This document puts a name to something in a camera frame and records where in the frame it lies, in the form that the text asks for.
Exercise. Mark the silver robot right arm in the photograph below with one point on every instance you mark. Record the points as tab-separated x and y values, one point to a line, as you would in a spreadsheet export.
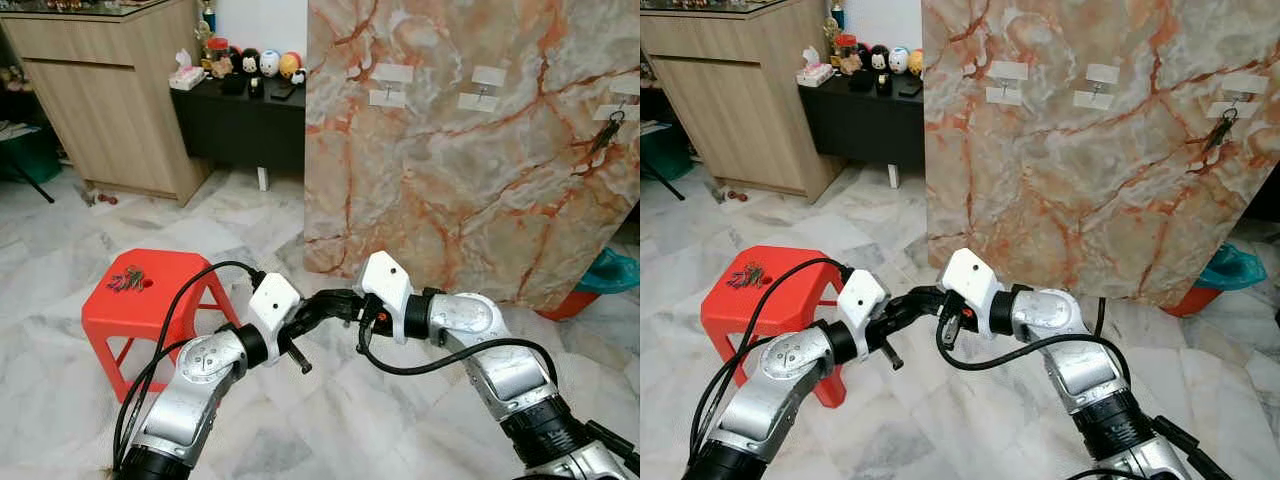
500	370
1090	370

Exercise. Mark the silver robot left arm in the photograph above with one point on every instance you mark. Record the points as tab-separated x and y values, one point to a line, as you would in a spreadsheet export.
200	370
790	365

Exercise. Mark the metal hook with white tape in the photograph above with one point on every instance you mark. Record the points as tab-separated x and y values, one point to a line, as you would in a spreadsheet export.
488	76
392	74
1245	83
625	88
1103	73
1008	70

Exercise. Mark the marble pattern table top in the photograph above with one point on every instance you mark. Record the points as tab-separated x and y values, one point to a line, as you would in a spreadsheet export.
450	200
1080	200

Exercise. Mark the red plastic stool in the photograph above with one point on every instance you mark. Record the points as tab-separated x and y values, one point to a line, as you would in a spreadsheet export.
722	310
100	310

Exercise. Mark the black sideboard with white legs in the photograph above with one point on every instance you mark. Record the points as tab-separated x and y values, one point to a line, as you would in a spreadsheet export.
240	130
860	130

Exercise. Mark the small red dumbbell toy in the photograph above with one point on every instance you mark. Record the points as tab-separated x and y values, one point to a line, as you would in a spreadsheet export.
100	198
735	195

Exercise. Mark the yellow round toy figure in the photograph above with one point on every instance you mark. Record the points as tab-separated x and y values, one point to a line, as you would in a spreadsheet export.
289	66
916	63

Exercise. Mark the white round toy figure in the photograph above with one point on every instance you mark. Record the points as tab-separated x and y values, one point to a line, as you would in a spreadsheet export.
270	63
900	60

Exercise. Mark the black round toy figure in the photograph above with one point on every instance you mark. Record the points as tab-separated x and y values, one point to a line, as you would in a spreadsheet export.
249	62
879	58

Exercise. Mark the pink tissue box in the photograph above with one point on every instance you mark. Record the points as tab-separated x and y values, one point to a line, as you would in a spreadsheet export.
186	78
816	76

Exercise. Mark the teal plastic bin bag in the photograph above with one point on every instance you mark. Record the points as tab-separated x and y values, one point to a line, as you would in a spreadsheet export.
612	272
1232	268

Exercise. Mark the light wooden cabinet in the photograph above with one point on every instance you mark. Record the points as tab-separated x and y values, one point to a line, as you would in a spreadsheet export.
740	110
100	110

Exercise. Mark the jar with red lid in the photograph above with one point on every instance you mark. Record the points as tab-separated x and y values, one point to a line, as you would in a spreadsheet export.
846	52
217	55

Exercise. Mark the thin black rod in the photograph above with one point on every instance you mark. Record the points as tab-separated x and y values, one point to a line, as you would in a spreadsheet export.
665	185
30	183

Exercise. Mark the green plastic container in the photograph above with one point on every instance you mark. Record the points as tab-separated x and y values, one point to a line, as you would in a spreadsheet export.
665	150
35	155

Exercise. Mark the small golden trophy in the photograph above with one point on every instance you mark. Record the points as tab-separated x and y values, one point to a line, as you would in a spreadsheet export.
207	20
836	18

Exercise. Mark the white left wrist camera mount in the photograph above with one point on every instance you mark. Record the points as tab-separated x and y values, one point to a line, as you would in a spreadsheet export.
272	300
862	298

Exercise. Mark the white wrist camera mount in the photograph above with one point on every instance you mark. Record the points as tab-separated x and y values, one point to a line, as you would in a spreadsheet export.
385	280
862	298
272	300
968	278

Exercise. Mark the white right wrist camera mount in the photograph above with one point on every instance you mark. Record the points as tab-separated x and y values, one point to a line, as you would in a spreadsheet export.
385	280
968	278

